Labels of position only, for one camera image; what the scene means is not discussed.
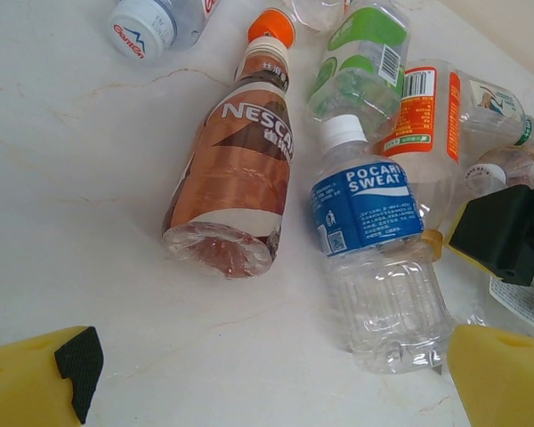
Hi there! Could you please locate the green label plastic bottle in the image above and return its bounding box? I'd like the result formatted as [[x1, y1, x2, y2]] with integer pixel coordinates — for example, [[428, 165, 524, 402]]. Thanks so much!
[[305, 0, 413, 143]]

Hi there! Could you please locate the blue Pocari Sweat bottle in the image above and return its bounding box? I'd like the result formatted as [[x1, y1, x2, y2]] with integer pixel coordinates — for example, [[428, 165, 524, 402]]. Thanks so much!
[[309, 113, 455, 377]]

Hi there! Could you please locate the green cap white label bottle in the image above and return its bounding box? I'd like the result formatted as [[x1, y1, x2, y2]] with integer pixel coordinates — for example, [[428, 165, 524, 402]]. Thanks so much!
[[453, 73, 534, 150]]

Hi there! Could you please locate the white label clear bottle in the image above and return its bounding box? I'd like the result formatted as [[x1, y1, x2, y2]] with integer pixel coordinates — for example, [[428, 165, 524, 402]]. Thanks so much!
[[484, 275, 534, 342]]

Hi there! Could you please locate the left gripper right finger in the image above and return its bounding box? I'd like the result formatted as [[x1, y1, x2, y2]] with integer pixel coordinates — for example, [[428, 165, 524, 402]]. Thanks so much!
[[444, 323, 534, 427]]

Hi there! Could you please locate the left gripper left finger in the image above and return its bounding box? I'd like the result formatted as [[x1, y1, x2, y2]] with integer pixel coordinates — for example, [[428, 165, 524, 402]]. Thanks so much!
[[0, 325, 104, 427]]

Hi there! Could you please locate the orange cap plastic bottle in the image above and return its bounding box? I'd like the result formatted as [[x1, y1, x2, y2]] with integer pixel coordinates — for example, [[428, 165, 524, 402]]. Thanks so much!
[[247, 0, 352, 48]]

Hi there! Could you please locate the brown Nescafe bottle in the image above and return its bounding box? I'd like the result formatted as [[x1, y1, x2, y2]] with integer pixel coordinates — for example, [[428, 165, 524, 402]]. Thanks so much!
[[161, 36, 295, 279]]

